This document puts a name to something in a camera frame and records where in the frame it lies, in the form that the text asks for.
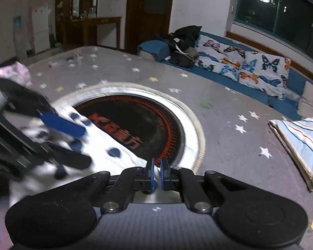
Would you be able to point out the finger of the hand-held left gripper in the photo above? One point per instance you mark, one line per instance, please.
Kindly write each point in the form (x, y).
(73, 160)
(65, 126)

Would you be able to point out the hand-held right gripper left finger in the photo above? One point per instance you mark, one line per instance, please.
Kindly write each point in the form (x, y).
(151, 177)

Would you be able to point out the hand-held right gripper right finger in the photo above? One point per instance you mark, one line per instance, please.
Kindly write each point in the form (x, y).
(164, 178)

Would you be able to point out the white polka dot pants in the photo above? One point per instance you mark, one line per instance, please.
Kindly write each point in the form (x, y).
(101, 145)

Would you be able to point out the round induction cooker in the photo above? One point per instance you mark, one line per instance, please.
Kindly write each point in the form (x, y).
(146, 119)

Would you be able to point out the pink cloth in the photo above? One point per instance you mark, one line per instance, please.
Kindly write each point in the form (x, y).
(13, 73)

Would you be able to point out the black pen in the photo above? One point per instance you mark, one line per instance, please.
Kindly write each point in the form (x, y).
(73, 57)

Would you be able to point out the grey star print tablecloth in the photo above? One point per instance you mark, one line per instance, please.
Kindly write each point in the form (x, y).
(224, 140)

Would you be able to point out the water dispenser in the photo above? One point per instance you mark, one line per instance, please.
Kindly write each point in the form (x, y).
(20, 39)

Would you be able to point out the white fridge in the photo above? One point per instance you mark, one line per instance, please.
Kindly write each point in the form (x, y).
(40, 28)

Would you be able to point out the wooden display cabinet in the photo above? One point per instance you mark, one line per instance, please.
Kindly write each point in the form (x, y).
(65, 18)

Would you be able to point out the wooden desk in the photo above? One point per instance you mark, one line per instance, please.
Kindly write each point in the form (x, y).
(101, 20)

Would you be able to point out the blue folded cushion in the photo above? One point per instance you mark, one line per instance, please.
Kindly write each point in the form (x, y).
(152, 48)

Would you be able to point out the blue sofa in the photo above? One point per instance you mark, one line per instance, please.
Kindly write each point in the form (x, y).
(250, 93)

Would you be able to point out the olive green bag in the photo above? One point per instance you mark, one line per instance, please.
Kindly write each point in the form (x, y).
(185, 57)

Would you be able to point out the brown glass panel door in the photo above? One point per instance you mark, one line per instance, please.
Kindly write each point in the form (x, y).
(135, 18)

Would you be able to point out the striped folded cloth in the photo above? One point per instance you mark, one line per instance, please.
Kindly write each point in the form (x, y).
(302, 145)

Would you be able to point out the window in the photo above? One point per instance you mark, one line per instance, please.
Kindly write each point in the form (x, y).
(263, 13)

